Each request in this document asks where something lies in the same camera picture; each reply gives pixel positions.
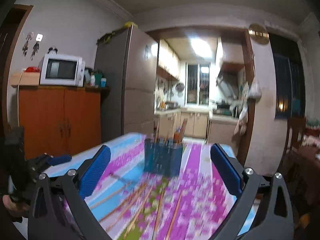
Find wooden chopstick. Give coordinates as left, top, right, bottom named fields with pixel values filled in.
left=152, top=189, right=165, bottom=240
left=164, top=129, right=171, bottom=144
left=165, top=191, right=182, bottom=240
left=153, top=118, right=160, bottom=142
left=177, top=118, right=188, bottom=143
left=174, top=128, right=180, bottom=143
left=89, top=182, right=132, bottom=209
left=98, top=183, right=147, bottom=222
left=124, top=187, right=152, bottom=238
left=105, top=186, right=147, bottom=232

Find lower kitchen cabinets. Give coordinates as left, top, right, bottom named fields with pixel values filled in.
left=154, top=108, right=240, bottom=147

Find kitchen cabinets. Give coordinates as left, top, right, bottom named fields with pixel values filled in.
left=154, top=108, right=240, bottom=147
left=158, top=40, right=180, bottom=80

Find kitchen window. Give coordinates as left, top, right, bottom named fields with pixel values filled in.
left=186, top=63, right=210, bottom=106

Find upper kitchen cabinets left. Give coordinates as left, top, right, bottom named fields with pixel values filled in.
left=158, top=40, right=180, bottom=80

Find left human hand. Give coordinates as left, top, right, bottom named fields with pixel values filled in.
left=2, top=195, right=30, bottom=218

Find orange wooden cabinet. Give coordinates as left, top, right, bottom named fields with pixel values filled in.
left=18, top=86, right=110, bottom=159

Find floral purple blue tablecloth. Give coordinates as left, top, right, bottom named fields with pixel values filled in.
left=43, top=132, right=259, bottom=240

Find blue perforated utensil holder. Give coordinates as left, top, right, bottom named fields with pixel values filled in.
left=144, top=138, right=184, bottom=177

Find dark wooden chair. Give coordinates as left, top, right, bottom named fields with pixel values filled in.
left=278, top=117, right=306, bottom=170

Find dark wooden side table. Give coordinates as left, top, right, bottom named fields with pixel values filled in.
left=287, top=129, right=320, bottom=205

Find white hanging plastic bag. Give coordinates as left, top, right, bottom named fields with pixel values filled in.
left=248, top=78, right=262, bottom=100

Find cardboard box on cabinet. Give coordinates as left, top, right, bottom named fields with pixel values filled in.
left=9, top=72, right=40, bottom=87

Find steel range hood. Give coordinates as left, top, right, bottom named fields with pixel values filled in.
left=216, top=72, right=240, bottom=100

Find white bottle on cabinet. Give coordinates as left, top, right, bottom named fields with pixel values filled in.
left=90, top=75, right=95, bottom=87

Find white microwave oven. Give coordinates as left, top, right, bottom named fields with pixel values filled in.
left=39, top=54, right=86, bottom=87

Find blue lidded jar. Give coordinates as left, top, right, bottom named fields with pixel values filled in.
left=100, top=77, right=107, bottom=88

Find grey refrigerator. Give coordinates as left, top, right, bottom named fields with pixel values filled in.
left=94, top=26, right=158, bottom=141

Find dark blue framed window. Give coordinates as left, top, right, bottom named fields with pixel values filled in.
left=269, top=34, right=305, bottom=119

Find ceiling light panel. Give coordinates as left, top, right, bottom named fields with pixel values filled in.
left=190, top=38, right=213, bottom=59

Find round gold wall clock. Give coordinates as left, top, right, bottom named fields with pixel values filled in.
left=248, top=23, right=269, bottom=45

